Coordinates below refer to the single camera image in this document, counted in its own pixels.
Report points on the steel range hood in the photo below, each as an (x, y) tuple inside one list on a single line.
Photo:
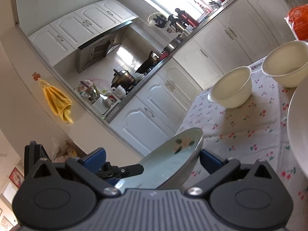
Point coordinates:
[(93, 50)]

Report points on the white lower kitchen cabinets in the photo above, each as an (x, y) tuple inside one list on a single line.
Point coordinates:
[(149, 101)]

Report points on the green floral plate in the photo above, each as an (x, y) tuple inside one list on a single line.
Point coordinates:
[(168, 163)]

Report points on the steel pot with lid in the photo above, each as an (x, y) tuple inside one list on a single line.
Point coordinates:
[(121, 77)]

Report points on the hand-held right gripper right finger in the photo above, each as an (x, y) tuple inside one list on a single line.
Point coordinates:
[(211, 161)]

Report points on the cluster of condiment bottles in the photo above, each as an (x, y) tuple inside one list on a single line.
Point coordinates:
[(87, 89)]

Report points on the cherry print tablecloth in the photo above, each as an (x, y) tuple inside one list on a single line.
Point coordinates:
[(240, 130)]

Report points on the white kitchen cabinets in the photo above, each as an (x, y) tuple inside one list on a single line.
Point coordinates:
[(72, 26), (149, 101)]

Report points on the clear plastic bags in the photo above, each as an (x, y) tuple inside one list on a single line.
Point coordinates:
[(63, 149)]

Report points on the black wok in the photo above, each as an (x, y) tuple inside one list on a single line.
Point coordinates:
[(145, 66)]

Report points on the grey kitchen counter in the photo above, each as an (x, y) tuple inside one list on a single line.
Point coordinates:
[(116, 111)]

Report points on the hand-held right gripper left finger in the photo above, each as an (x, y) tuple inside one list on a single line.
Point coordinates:
[(96, 157)]

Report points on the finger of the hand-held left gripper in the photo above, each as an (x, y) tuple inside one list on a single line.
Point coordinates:
[(132, 169)]

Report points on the red framed picture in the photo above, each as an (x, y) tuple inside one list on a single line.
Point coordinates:
[(15, 176)]

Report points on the small steel pot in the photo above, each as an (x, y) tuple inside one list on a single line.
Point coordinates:
[(172, 46)]

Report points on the white bowl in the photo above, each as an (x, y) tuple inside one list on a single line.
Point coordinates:
[(231, 89), (284, 62)]

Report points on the glass pot lid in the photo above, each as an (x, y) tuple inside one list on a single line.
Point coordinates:
[(154, 20)]

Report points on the white upper kitchen cabinets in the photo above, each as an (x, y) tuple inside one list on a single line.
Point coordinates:
[(72, 26)]

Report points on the yellow hanging towel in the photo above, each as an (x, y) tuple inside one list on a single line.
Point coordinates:
[(55, 98)]

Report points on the white dish tub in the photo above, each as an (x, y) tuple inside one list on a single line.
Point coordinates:
[(105, 104)]

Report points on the orange and white tissue pack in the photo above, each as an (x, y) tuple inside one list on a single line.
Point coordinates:
[(298, 21)]

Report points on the large white plate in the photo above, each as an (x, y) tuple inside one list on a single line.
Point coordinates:
[(299, 125)]

